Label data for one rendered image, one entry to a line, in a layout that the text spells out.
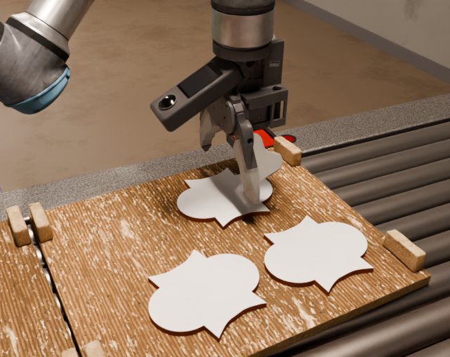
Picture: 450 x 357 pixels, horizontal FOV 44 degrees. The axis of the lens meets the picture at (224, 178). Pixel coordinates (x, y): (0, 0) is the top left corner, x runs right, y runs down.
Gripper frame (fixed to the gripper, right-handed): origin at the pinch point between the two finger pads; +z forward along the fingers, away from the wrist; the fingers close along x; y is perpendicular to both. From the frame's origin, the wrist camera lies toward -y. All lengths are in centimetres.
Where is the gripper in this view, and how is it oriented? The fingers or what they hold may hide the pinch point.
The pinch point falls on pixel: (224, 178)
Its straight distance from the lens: 78.8
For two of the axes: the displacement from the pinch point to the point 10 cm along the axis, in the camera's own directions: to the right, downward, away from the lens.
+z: -0.1, 8.2, 5.8
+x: -4.7, -5.2, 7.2
